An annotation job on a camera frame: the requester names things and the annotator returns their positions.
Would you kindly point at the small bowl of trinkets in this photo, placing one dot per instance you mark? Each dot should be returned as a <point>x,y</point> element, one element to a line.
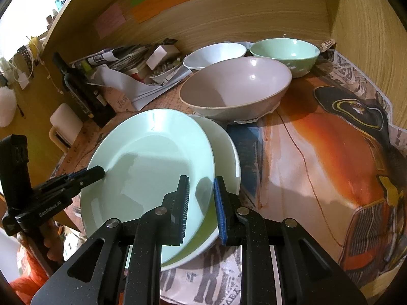
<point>165,73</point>

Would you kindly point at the pile of magazines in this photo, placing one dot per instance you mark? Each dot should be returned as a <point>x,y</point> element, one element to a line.
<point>127,55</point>

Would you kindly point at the white bowl with black spots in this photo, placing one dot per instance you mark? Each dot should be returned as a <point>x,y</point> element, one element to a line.
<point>213,54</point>

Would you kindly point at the white fluffy earmuffs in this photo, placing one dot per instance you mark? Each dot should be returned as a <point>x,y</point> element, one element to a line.
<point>6,104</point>

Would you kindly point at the mint green plate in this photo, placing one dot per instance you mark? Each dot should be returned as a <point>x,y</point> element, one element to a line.
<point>143,152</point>

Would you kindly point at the white plate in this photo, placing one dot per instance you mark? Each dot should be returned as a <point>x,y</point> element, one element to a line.
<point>222,152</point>

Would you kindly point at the white power adapter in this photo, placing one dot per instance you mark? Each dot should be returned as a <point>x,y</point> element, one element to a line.
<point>22,81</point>

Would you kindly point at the pink sticky note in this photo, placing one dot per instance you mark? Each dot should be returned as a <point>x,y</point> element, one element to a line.
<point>109,20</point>

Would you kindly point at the cream mug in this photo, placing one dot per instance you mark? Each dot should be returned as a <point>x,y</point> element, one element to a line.
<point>65,117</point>

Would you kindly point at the white paper sheet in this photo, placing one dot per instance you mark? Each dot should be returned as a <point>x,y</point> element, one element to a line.
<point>127,85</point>

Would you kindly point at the patterned headband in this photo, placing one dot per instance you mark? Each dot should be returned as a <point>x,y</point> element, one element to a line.
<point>24,58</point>

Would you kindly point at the dark wine bottle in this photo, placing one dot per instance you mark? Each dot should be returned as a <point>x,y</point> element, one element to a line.
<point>86,98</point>

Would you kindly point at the newspaper sheet with car picture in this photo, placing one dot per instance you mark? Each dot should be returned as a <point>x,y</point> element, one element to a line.
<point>318,165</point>

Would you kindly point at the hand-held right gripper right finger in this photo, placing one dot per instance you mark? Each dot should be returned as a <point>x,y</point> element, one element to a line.
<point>220,211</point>

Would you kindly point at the pale pink bowl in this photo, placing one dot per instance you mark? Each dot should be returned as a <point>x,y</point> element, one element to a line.
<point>235,85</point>

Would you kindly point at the orange sticky note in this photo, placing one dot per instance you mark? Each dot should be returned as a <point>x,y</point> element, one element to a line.
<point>162,4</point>

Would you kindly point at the person's left forearm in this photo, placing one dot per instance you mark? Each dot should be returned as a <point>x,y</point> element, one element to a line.
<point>28,279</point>

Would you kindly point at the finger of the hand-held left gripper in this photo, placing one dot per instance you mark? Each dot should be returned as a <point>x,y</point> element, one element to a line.
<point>90,174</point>
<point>74,175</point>

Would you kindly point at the person's left hand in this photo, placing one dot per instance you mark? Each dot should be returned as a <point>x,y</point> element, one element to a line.
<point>52,244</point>

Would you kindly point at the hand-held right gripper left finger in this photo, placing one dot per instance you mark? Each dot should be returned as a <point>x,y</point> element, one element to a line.
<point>184,209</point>

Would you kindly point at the mint green bowl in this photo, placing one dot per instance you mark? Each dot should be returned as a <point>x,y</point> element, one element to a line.
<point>283,49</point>

